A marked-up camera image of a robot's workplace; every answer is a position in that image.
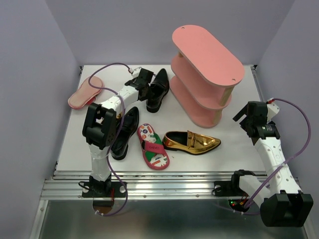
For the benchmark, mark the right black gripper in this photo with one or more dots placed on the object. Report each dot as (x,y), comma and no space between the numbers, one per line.
(241,113)

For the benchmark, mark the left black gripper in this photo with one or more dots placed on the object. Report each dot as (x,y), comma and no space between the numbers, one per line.
(144,98)

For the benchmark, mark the black patent loafer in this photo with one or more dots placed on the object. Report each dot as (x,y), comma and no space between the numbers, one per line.
(130,125)
(159,87)

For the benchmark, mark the upturned pink sole sandal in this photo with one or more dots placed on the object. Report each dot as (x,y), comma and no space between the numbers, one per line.
(85,94)

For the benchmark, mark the gold metallic loafer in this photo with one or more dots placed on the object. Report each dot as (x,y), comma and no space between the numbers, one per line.
(189,142)

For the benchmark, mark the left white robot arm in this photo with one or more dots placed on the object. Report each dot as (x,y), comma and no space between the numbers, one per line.
(102,123)

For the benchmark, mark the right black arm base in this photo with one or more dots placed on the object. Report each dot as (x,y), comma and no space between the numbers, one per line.
(230,188)

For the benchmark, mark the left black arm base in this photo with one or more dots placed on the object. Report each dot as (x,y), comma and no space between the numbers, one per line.
(111,190)

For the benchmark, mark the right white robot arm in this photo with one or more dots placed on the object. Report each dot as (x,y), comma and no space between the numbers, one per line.
(280,199)

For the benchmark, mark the pink three-tier shoe shelf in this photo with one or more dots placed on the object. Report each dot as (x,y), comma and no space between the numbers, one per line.
(205,74)

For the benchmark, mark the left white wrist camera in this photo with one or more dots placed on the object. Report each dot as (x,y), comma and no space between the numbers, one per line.
(134,71)

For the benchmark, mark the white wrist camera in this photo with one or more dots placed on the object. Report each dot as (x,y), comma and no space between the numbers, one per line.
(272,108)
(134,71)

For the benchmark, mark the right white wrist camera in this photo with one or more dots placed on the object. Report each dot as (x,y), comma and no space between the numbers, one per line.
(272,108)

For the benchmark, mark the colourful red-strap sandal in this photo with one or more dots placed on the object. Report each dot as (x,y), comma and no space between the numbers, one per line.
(154,154)

